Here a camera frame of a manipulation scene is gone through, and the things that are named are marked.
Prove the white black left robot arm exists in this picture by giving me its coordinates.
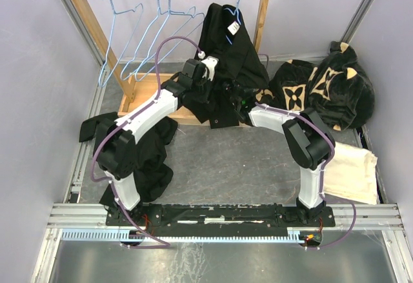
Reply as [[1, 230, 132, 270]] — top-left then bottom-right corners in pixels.
[[94, 57, 218, 225]]

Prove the cream folded cloth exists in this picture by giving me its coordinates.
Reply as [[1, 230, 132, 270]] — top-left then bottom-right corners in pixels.
[[323, 142, 378, 205]]

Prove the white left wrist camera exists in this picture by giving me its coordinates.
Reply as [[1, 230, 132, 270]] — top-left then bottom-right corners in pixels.
[[197, 51, 219, 82]]

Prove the black cream fleece garment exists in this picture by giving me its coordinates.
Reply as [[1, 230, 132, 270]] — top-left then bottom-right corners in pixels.
[[256, 41, 375, 131]]

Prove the light blue cable duct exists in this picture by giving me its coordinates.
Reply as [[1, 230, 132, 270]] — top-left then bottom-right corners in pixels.
[[61, 228, 316, 245]]

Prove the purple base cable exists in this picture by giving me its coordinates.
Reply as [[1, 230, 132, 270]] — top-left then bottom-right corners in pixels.
[[111, 199, 172, 250]]

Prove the black shirt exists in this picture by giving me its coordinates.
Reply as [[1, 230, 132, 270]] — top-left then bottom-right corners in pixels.
[[79, 112, 178, 206], [186, 3, 269, 129]]

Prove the light blue wire hanger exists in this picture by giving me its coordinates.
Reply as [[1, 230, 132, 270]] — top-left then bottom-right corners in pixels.
[[97, 0, 145, 88], [134, 0, 206, 83], [120, 0, 172, 82], [225, 0, 242, 36]]

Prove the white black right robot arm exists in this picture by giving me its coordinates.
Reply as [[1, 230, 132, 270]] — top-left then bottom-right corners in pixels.
[[222, 81, 335, 226]]

